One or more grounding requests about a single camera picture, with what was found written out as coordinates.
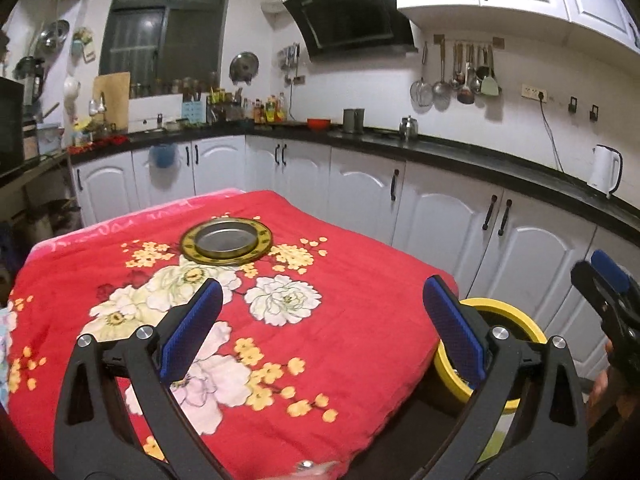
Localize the blue hanging bag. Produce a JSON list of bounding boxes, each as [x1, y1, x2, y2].
[[150, 144, 177, 168]]

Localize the blender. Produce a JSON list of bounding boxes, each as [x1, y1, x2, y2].
[[15, 56, 45, 106]]

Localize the wooden cutting board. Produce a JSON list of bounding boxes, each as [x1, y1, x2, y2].
[[92, 71, 131, 131]]

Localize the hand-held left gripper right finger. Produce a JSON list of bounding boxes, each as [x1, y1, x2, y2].
[[417, 275, 589, 480]]

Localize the red floral blanket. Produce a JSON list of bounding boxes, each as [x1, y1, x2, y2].
[[7, 189, 458, 476]]

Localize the hanging small kitchen tools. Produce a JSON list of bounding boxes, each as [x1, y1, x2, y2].
[[277, 44, 306, 86]]

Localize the black microwave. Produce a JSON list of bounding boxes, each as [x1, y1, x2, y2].
[[0, 77, 26, 173]]

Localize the light blue box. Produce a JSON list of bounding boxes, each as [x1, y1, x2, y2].
[[36, 122, 66, 156]]

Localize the metal mesh strainer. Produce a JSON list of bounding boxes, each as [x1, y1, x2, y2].
[[410, 42, 434, 108]]

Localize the black range hood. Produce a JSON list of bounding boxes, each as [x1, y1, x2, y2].
[[282, 0, 418, 61]]

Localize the metal canister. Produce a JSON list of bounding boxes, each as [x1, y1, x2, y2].
[[342, 108, 366, 134]]

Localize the gold rimmed metal plate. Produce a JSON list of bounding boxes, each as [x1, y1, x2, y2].
[[180, 217, 274, 266]]

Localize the group of condiment bottles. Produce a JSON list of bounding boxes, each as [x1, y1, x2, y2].
[[252, 92, 290, 124]]

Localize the dark bowled ladle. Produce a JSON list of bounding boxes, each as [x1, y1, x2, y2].
[[456, 45, 476, 105]]

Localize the row of spice jars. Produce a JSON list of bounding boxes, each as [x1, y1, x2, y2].
[[130, 77, 221, 98]]

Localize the pile of red chili peppers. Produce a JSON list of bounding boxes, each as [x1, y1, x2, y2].
[[67, 135, 128, 153]]

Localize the black power cable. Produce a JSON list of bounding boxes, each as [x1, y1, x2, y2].
[[539, 95, 566, 173]]

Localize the hanging kitchen utensils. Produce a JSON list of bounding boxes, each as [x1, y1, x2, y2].
[[432, 40, 452, 98]]

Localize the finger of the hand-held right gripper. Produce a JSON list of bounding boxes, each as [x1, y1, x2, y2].
[[590, 249, 632, 294], [570, 259, 624, 321]]

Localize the white electric kettle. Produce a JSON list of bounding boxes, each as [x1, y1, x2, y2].
[[586, 144, 623, 198]]

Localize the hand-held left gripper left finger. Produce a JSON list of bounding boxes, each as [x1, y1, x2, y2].
[[54, 278, 224, 480]]

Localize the hanging steel pot lid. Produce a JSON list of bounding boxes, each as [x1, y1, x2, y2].
[[37, 20, 71, 56]]

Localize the wall utensil rail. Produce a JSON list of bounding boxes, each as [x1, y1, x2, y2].
[[432, 34, 506, 51]]

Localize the green spatula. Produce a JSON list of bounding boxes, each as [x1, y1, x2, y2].
[[480, 47, 502, 97]]

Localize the white lower cabinets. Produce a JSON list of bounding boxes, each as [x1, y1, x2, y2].
[[70, 135, 640, 376]]

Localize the round metal pot lid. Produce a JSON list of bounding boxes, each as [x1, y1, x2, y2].
[[229, 51, 260, 83]]

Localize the yellow plastic bin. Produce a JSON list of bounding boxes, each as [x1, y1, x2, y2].
[[432, 297, 548, 413]]

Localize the person's right hand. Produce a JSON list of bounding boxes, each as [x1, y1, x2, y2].
[[586, 337, 623, 413]]

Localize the dark window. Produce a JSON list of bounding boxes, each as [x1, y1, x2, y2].
[[99, 0, 236, 98]]

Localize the white plastic scoop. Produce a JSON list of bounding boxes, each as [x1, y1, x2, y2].
[[64, 76, 82, 111]]

